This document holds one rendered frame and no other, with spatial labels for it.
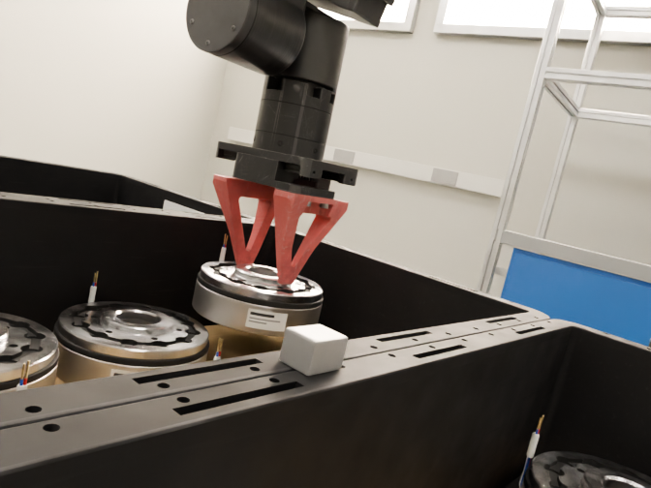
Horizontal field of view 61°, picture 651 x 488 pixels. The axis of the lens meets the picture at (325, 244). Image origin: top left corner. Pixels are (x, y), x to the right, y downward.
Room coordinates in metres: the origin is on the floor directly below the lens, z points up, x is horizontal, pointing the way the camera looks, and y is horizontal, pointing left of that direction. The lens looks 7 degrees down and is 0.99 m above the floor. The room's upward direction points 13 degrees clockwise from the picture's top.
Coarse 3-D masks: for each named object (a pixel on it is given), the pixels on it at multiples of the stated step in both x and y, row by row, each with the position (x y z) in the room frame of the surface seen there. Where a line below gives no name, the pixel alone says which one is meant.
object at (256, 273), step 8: (240, 264) 0.45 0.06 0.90; (248, 264) 0.46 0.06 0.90; (256, 264) 0.46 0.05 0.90; (240, 272) 0.43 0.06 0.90; (248, 272) 0.43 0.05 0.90; (256, 272) 0.46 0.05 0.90; (264, 272) 0.46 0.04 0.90; (272, 272) 0.46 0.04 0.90; (248, 280) 0.42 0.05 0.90; (256, 280) 0.42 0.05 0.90; (264, 280) 0.42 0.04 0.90; (272, 280) 0.42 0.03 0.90
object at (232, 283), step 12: (204, 264) 0.44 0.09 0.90; (216, 264) 0.45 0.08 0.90; (228, 264) 0.47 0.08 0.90; (204, 276) 0.42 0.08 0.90; (216, 276) 0.41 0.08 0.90; (228, 276) 0.42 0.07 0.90; (300, 276) 0.48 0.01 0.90; (228, 288) 0.40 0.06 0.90; (240, 288) 0.40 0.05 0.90; (252, 288) 0.40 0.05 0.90; (264, 288) 0.41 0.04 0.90; (276, 288) 0.42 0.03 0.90; (288, 288) 0.43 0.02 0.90; (300, 288) 0.44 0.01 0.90; (312, 288) 0.45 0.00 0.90; (276, 300) 0.40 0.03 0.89; (288, 300) 0.40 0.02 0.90; (300, 300) 0.41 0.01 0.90; (312, 300) 0.42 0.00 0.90
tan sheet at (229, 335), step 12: (216, 336) 0.48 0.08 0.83; (228, 336) 0.49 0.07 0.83; (240, 336) 0.50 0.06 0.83; (252, 336) 0.50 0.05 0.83; (264, 336) 0.51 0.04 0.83; (216, 348) 0.45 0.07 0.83; (228, 348) 0.46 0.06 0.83; (240, 348) 0.46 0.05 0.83; (252, 348) 0.47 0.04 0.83; (264, 348) 0.48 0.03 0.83; (276, 348) 0.49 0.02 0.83
